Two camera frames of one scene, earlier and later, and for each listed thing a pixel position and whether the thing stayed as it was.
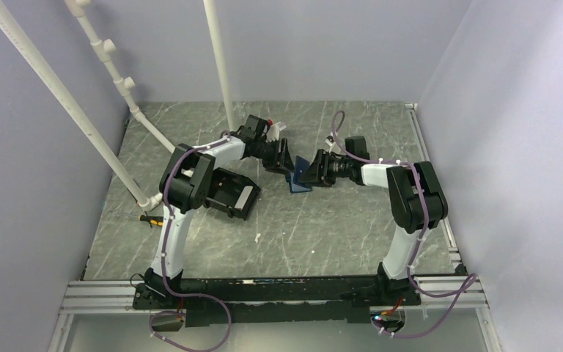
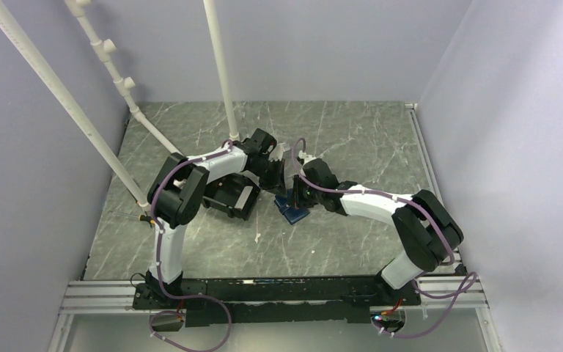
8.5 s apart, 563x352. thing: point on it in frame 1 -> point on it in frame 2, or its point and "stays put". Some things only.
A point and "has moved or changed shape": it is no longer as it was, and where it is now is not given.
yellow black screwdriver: (150, 220) stays put
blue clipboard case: (300, 166) has moved or changed shape
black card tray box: (232, 192) stays put
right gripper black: (321, 162) -> (299, 202)
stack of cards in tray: (244, 197) stays put
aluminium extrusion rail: (114, 298) stays put
